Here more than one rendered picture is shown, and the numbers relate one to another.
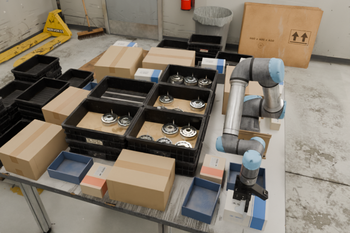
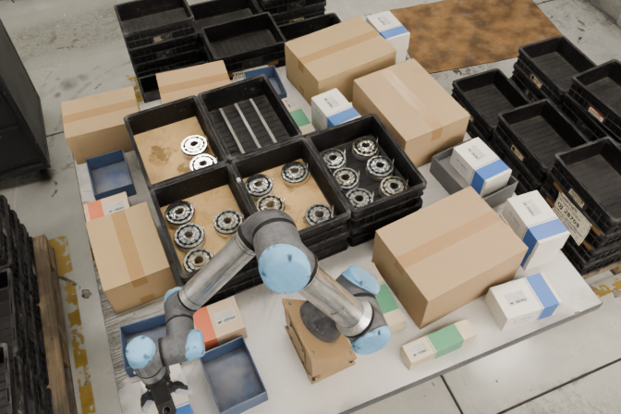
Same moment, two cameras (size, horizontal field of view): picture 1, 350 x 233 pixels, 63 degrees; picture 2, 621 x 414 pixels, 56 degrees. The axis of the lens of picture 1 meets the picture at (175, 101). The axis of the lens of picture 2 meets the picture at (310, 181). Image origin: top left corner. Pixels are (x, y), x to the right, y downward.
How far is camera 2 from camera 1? 1.47 m
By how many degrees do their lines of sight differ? 40
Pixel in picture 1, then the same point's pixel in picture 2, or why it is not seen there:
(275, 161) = (318, 401)
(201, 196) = not seen: hidden behind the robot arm
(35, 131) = (112, 103)
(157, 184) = (110, 276)
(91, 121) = (178, 135)
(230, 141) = (172, 307)
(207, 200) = not seen: hidden behind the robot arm
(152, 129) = (217, 204)
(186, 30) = not seen: outside the picture
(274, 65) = (267, 258)
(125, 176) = (103, 237)
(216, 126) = (333, 272)
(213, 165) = (216, 319)
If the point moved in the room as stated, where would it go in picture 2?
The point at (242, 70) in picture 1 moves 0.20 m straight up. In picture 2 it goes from (249, 226) to (241, 175)
